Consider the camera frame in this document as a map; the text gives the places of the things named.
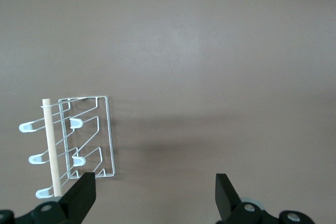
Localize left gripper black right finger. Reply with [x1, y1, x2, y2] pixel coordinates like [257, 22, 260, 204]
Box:
[215, 173, 316, 224]

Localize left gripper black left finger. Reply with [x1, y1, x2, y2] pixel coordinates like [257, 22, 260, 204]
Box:
[0, 172, 98, 224]

